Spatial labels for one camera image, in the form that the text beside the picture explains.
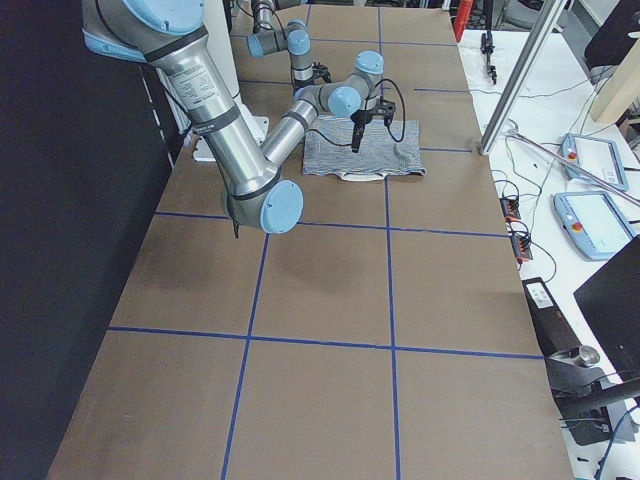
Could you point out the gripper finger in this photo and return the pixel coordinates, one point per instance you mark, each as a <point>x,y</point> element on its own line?
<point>357,135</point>

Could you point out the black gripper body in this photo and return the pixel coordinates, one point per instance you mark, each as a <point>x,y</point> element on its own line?
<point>358,119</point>

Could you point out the striped polo shirt white collar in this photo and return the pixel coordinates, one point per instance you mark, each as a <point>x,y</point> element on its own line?
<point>383,152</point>

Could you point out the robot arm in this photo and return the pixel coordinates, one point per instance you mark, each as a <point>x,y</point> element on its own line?
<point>270,36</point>
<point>189,42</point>

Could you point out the red cylinder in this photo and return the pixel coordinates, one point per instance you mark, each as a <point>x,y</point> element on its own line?
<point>462,15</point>

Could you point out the orange black power strip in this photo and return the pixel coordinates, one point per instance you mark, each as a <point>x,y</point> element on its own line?
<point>510,208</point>

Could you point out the far teach pendant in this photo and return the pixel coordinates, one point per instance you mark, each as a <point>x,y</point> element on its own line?
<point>599,156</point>

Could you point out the teach pendant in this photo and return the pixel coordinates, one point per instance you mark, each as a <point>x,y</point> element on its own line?
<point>599,156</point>
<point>593,222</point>

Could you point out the near teach pendant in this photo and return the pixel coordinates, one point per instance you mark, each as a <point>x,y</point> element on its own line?
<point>593,222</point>

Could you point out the reacher grabber tool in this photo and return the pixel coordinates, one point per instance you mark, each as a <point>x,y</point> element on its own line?
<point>573,165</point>

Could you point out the black box with label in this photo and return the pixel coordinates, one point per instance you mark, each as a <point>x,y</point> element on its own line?
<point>553,331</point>

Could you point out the black monitor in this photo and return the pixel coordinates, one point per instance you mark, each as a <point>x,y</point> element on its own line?
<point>609,302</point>

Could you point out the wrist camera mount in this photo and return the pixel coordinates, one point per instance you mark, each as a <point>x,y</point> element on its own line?
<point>386,110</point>
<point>321,72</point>

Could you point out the aluminium frame post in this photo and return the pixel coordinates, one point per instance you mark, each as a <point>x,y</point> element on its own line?
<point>536,39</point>

